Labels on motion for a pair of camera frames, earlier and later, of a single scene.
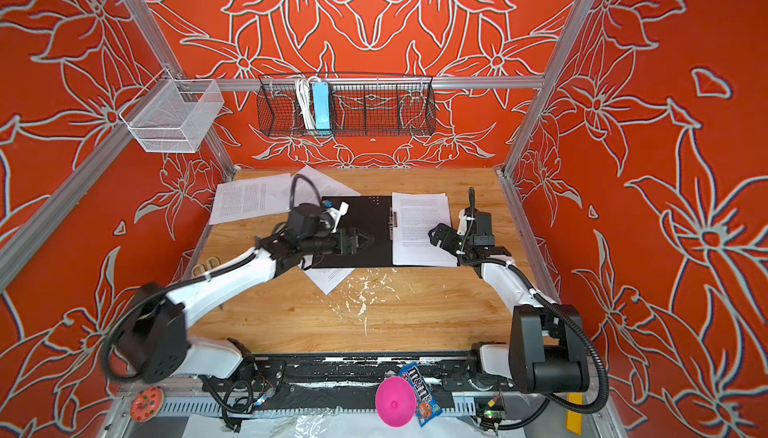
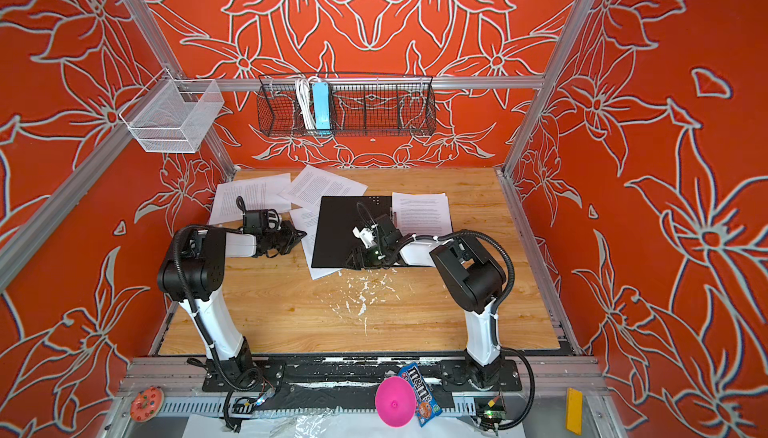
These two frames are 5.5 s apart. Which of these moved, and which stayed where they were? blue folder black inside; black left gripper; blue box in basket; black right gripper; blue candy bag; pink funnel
Moved: black right gripper; black left gripper
Stayed: blue box in basket; blue candy bag; pink funnel; blue folder black inside
